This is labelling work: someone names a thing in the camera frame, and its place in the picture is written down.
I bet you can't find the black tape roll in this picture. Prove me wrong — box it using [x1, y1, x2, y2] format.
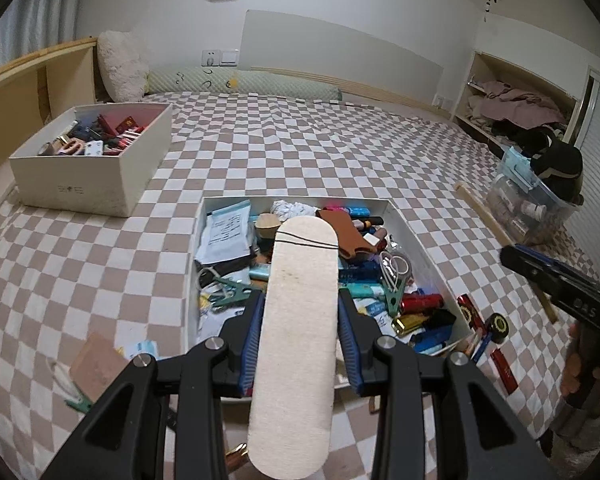
[484, 312, 511, 346]

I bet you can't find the white cord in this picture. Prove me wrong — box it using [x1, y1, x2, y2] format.
[52, 362, 81, 396]

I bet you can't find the pale curtain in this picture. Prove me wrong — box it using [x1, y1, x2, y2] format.
[0, 0, 86, 78]

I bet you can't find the fluffy white pillow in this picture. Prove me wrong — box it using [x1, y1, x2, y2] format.
[97, 30, 151, 103]

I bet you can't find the slim red lighter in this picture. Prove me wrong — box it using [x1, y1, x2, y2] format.
[490, 349, 518, 393]

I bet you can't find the carved wooden block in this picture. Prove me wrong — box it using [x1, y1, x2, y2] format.
[70, 332, 123, 403]

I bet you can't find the white crumpled cloth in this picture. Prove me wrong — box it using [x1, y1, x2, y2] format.
[271, 200, 318, 221]

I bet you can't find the pile of clothes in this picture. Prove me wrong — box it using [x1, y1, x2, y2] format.
[467, 79, 571, 136]

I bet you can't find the small green clip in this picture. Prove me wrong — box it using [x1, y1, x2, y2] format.
[64, 394, 95, 415]

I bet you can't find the pile of small trinkets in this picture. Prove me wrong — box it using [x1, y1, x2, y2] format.
[37, 112, 148, 157]

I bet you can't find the dark blue box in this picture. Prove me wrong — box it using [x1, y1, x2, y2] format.
[337, 266, 383, 283]

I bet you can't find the teal box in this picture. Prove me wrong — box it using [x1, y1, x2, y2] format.
[342, 282, 388, 298]

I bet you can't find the small black box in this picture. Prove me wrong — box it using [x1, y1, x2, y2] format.
[427, 308, 457, 328]

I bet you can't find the green clothespin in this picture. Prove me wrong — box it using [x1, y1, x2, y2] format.
[382, 275, 410, 317]
[207, 275, 261, 308]

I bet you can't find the white cable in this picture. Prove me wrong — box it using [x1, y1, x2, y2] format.
[379, 252, 401, 291]

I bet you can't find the red cylinder lighter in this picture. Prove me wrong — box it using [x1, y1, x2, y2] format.
[400, 294, 445, 313]

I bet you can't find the person's right hand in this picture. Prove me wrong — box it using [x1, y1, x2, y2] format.
[560, 322, 600, 398]

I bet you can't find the blue pen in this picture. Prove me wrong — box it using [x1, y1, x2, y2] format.
[472, 332, 496, 363]

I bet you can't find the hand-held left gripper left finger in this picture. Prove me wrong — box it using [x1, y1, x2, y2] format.
[40, 292, 266, 480]

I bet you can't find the white alcove shelf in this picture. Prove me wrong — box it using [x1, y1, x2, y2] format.
[450, 50, 588, 161]

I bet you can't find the long wooden stick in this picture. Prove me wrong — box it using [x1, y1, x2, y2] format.
[454, 182, 561, 325]

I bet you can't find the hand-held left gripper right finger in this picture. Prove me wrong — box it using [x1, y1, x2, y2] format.
[337, 290, 563, 480]

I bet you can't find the white printed leaflet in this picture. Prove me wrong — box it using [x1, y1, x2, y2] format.
[196, 200, 253, 266]

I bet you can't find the green quilted bolster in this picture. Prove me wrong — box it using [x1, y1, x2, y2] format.
[147, 67, 343, 103]

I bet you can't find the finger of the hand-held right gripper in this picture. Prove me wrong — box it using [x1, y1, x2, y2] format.
[500, 244, 600, 292]

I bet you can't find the dark hat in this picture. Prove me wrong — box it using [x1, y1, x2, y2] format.
[530, 132, 586, 206]

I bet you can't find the brown gold pen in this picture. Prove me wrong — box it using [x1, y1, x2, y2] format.
[225, 442, 251, 471]

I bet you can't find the clear plastic storage bin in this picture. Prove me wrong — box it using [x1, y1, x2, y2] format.
[485, 147, 583, 246]

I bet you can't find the red gold small box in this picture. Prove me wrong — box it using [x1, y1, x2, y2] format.
[457, 294, 481, 333]

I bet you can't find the shallow white tray box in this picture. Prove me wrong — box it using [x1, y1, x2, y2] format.
[182, 196, 476, 401]

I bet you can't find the wooden bedside shelf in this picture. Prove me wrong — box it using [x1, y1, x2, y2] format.
[0, 37, 101, 196]

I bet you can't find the blue white packet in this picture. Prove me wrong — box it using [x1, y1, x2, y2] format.
[115, 340, 160, 361]

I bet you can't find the pale wooden oval case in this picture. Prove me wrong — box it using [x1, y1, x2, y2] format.
[246, 216, 340, 475]

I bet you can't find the deep white cardboard box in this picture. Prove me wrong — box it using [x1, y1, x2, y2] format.
[8, 102, 174, 218]

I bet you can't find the checkered bed sheet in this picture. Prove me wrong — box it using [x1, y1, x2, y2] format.
[0, 91, 600, 480]

